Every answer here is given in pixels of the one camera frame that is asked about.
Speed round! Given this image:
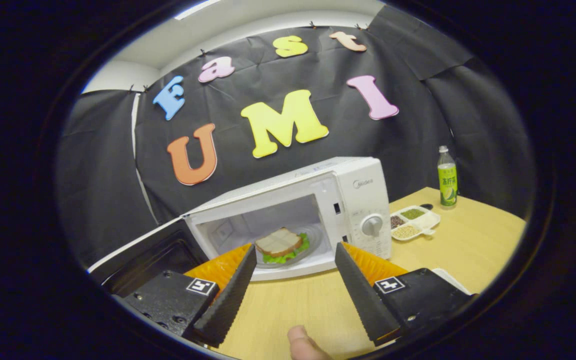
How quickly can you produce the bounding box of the black backdrop cloth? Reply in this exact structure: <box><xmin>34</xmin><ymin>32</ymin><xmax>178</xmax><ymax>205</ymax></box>
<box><xmin>55</xmin><ymin>5</ymin><xmax>536</xmax><ymax>271</ymax></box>

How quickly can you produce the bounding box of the glass microwave turntable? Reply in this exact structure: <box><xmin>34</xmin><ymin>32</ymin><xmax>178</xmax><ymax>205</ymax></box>
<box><xmin>253</xmin><ymin>224</ymin><xmax>325</xmax><ymax>271</ymax></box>

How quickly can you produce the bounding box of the white microwave oven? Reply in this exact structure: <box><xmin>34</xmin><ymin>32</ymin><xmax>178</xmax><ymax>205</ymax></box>
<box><xmin>88</xmin><ymin>156</ymin><xmax>393</xmax><ymax>298</ymax></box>

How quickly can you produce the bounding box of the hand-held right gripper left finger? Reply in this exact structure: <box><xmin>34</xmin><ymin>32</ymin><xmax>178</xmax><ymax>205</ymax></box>
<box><xmin>113</xmin><ymin>242</ymin><xmax>258</xmax><ymax>349</ymax></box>

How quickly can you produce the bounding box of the white divided grain dish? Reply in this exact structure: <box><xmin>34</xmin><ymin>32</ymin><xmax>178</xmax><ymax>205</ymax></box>
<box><xmin>390</xmin><ymin>205</ymin><xmax>442</xmax><ymax>242</ymax></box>

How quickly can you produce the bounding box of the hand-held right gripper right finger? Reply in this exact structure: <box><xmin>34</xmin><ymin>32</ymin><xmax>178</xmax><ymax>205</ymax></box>
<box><xmin>334</xmin><ymin>241</ymin><xmax>475</xmax><ymax>347</ymax></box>

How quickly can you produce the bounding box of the green drink bottle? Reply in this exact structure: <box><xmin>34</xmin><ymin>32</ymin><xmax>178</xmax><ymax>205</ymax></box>
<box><xmin>437</xmin><ymin>145</ymin><xmax>459</xmax><ymax>209</ymax></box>

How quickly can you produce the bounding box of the bread and lettuce sandwich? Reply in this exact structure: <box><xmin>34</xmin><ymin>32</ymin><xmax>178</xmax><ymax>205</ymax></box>
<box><xmin>254</xmin><ymin>227</ymin><xmax>311</xmax><ymax>265</ymax></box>

